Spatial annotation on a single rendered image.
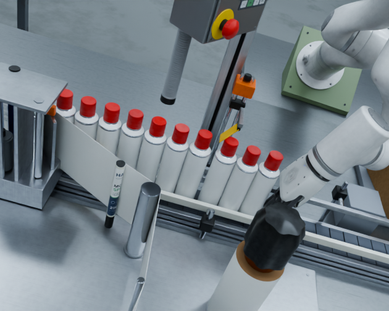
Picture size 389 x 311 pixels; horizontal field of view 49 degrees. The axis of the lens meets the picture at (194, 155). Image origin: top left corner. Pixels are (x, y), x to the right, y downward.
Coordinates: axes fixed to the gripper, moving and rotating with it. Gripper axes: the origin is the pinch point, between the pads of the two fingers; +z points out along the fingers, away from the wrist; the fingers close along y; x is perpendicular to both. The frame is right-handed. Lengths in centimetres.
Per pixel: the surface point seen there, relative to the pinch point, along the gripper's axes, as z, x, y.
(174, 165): 3.9, -25.7, 2.5
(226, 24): -28.7, -35.9, 0.8
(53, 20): 138, -104, -239
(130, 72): 27, -42, -58
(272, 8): 75, 69, -418
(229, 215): 6.6, -7.9, 4.3
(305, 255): 4.0, 13.7, 5.5
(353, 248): -4.6, 21.2, 4.2
